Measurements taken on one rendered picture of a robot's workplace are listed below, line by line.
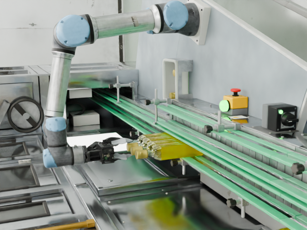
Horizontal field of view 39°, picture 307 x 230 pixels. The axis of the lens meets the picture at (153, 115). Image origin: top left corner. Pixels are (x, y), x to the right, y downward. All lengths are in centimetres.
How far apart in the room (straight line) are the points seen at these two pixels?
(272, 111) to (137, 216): 59
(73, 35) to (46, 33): 385
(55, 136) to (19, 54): 384
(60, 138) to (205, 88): 72
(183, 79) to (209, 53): 22
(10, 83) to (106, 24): 117
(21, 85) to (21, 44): 275
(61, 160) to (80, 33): 49
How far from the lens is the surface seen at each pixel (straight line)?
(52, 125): 169
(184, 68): 210
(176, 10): 179
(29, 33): 548
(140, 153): 170
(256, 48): 165
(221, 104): 168
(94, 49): 562
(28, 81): 274
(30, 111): 276
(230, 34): 181
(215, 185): 174
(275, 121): 144
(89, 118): 295
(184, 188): 181
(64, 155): 171
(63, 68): 181
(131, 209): 162
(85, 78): 279
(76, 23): 166
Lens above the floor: 168
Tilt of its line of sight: 20 degrees down
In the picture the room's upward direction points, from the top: 95 degrees counter-clockwise
